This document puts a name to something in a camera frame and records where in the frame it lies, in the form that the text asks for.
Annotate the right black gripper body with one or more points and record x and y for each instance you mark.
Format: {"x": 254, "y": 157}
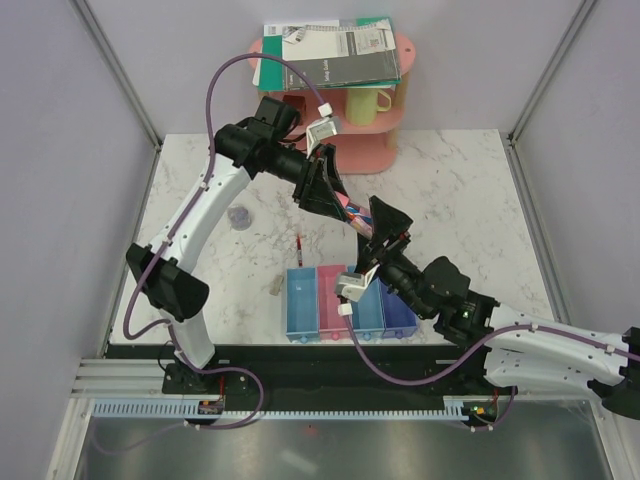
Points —
{"x": 388, "y": 256}

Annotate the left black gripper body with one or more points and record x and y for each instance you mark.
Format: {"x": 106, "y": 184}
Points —
{"x": 309, "y": 179}

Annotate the pink cap glue stick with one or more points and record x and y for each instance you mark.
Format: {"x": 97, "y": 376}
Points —
{"x": 358, "y": 217}

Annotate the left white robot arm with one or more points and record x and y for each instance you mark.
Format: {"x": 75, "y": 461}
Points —
{"x": 237, "y": 154}

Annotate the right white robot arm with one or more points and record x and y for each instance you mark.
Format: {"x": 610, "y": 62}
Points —
{"x": 519, "y": 350}

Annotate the left red pen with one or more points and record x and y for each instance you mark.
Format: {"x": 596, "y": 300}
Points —
{"x": 299, "y": 254}

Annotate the light blue bin middle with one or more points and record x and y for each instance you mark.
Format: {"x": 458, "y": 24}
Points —
{"x": 368, "y": 318}

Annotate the light blue bin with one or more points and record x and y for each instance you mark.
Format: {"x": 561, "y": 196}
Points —
{"x": 301, "y": 305}
{"x": 368, "y": 318}

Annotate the pink wooden shelf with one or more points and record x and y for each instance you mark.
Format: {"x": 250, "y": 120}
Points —
{"x": 361, "y": 150}

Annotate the purple blue bin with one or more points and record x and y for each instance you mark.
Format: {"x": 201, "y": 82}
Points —
{"x": 399, "y": 320}

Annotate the light blue bin left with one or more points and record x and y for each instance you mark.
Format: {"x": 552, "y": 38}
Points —
{"x": 301, "y": 305}

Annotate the clear purple round container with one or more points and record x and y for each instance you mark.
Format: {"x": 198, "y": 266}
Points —
{"x": 239, "y": 217}

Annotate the pink bin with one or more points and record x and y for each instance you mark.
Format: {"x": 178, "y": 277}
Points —
{"x": 331, "y": 325}

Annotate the brown cube box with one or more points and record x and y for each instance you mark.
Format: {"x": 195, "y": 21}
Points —
{"x": 297, "y": 102}

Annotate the yellow mug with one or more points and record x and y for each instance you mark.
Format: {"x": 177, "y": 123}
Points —
{"x": 364, "y": 104}

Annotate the beige eraser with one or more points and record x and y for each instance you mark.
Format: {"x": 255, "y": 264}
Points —
{"x": 276, "y": 285}

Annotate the stack of manuals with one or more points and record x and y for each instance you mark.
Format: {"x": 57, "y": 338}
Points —
{"x": 331, "y": 54}

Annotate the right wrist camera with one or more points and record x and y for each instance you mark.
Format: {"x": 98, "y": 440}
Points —
{"x": 352, "y": 286}

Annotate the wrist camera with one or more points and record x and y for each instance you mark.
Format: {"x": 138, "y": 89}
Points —
{"x": 320, "y": 130}
{"x": 352, "y": 286}

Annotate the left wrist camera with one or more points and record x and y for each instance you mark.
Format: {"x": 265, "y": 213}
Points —
{"x": 320, "y": 130}

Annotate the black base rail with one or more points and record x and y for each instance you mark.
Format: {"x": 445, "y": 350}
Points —
{"x": 270, "y": 376}

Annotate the light blue cable duct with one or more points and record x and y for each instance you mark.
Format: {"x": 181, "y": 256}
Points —
{"x": 448, "y": 409}

